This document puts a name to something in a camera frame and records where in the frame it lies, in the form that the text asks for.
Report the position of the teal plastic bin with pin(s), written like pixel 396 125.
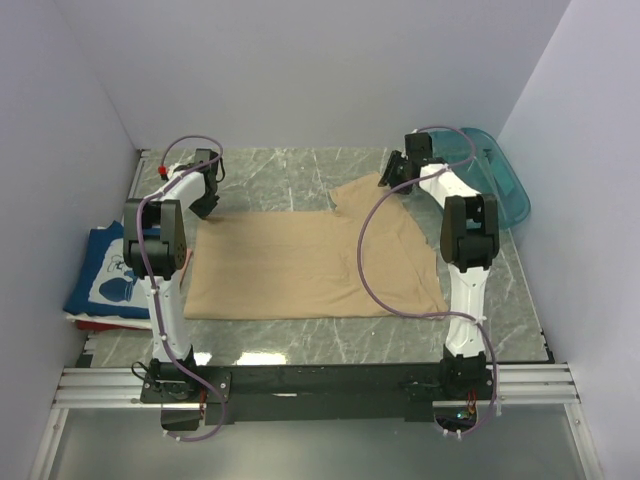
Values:
pixel 489 172

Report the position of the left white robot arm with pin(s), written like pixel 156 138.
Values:
pixel 155 248

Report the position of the blue folded printed t shirt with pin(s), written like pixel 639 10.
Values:
pixel 100 240

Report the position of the beige t shirt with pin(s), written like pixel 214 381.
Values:
pixel 353 261

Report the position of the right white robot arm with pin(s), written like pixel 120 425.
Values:
pixel 469 243

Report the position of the red folded t shirt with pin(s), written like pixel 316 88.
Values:
pixel 115 324

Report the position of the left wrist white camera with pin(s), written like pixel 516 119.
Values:
pixel 167 172

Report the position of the black base beam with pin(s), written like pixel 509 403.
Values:
pixel 406 391

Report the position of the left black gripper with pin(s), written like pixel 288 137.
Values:
pixel 205 203

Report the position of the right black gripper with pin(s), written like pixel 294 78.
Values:
pixel 393 171

